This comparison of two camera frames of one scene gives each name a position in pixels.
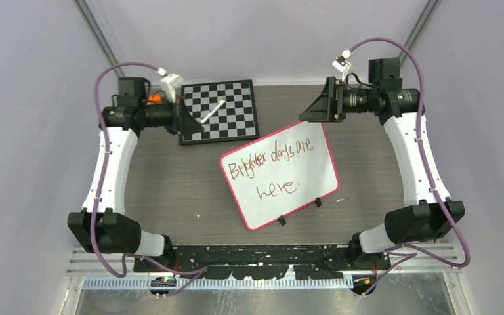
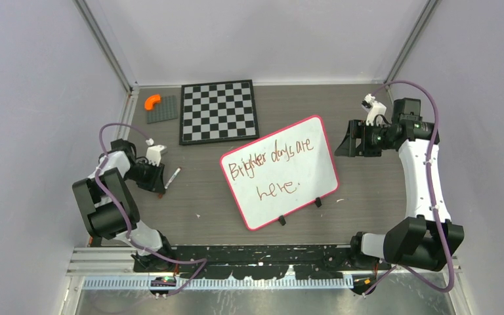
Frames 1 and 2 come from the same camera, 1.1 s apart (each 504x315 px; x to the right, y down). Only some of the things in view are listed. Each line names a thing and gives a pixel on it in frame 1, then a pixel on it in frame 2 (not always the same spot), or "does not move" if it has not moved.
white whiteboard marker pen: [220, 102] -> [172, 178]
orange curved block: [153, 98] does not move
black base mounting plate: [259, 262] does not move
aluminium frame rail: [81, 264] does not move
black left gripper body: [176, 125] -> [146, 175]
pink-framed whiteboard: [281, 172] does not move
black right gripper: [327, 107] -> [357, 128]
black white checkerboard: [226, 111] does not move
